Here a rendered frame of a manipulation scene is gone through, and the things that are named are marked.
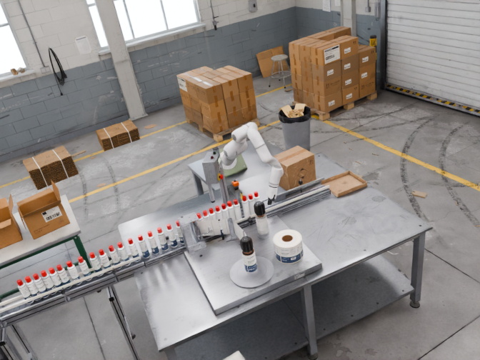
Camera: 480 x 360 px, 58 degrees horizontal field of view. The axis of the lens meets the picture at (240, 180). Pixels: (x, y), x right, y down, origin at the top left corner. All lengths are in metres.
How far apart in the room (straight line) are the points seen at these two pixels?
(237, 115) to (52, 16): 3.45
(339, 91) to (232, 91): 1.70
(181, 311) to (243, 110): 4.58
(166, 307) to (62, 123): 5.94
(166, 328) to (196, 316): 0.20
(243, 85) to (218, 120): 0.67
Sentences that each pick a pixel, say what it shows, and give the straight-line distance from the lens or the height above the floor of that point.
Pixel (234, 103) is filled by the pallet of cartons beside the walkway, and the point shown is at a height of 0.51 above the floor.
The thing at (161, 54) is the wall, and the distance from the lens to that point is 8.73.
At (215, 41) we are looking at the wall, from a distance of 9.14.
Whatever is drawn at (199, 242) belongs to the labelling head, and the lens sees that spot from 3.33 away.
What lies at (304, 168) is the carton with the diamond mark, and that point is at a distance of 3.86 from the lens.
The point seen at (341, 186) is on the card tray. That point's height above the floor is 0.83.
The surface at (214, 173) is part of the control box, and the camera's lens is 3.27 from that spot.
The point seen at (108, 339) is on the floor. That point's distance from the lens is 4.25.
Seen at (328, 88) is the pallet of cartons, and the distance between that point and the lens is 7.05.
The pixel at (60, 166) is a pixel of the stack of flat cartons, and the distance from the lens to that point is 7.09.
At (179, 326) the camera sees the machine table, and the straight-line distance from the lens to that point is 2.94.
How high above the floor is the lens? 2.96
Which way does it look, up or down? 30 degrees down
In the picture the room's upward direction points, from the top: 10 degrees counter-clockwise
